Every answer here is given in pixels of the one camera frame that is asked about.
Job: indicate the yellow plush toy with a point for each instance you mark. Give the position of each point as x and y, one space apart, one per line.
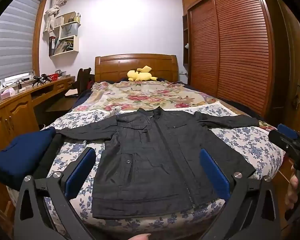
141 74

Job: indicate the wooden room door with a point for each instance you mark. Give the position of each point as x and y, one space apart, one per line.
292 116

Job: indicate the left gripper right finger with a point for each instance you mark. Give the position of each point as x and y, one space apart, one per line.
250 210

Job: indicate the red floral beige blanket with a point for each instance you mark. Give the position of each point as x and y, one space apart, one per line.
148 95

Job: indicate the person's left hand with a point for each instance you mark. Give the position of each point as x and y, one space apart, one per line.
144 236

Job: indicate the dark wooden chair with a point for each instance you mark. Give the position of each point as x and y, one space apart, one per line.
84 82

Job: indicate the wooden desk with cabinets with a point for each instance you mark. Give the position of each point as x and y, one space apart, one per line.
17 114

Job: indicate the folded black garment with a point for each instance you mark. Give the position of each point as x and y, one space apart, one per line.
50 154

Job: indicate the grey window blind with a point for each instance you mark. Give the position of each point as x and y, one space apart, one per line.
17 24

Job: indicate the person's right hand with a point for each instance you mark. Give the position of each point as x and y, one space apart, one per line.
292 192

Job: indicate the brown louvered wardrobe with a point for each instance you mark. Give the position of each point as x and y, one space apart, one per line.
237 51

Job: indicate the folded navy blue garment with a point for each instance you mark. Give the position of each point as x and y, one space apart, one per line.
21 158

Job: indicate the blue floral white bedsheet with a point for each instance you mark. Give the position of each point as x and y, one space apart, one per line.
251 142

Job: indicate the white tied curtain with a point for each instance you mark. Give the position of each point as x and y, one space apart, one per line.
51 14

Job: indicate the black jacket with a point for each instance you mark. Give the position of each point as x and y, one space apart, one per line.
150 165

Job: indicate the white wall shelf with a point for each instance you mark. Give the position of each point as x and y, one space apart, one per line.
65 38

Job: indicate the red basket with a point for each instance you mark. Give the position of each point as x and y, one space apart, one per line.
54 76

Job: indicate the wooden bed headboard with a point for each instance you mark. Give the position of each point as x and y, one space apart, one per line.
114 68

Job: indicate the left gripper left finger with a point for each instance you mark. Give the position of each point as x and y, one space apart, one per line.
32 217

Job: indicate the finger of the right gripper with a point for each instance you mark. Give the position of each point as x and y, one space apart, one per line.
288 132

